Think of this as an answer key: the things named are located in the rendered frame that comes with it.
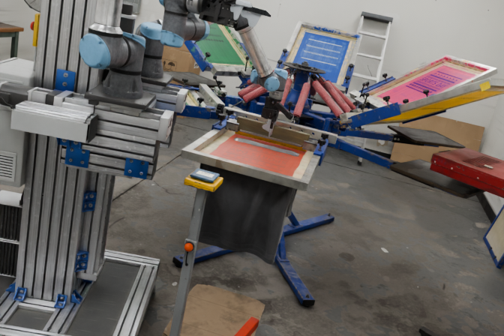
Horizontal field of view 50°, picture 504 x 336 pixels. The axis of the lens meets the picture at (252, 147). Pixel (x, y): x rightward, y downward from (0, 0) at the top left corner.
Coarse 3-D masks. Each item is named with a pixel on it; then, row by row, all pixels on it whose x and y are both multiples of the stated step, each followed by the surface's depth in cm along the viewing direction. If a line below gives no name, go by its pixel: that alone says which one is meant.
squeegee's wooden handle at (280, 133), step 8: (240, 120) 295; (248, 120) 294; (240, 128) 296; (248, 128) 295; (256, 128) 294; (280, 128) 291; (288, 128) 292; (272, 136) 293; (280, 136) 292; (288, 136) 291; (296, 136) 290; (304, 136) 289
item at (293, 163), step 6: (270, 144) 294; (276, 144) 296; (270, 150) 283; (294, 150) 292; (306, 150) 297; (294, 156) 281; (300, 156) 283; (288, 162) 268; (294, 162) 270; (264, 168) 251; (288, 168) 259; (294, 168) 261; (288, 174) 250
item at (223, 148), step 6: (234, 138) 291; (246, 138) 296; (252, 138) 298; (222, 144) 275; (228, 144) 277; (234, 144) 280; (216, 150) 263; (222, 150) 265; (222, 156) 256; (240, 162) 253; (246, 162) 254
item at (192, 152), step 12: (216, 132) 282; (192, 144) 252; (204, 144) 262; (192, 156) 241; (204, 156) 240; (216, 156) 242; (228, 168) 238; (240, 168) 237; (252, 168) 236; (312, 168) 255; (276, 180) 235; (288, 180) 233; (300, 180) 234
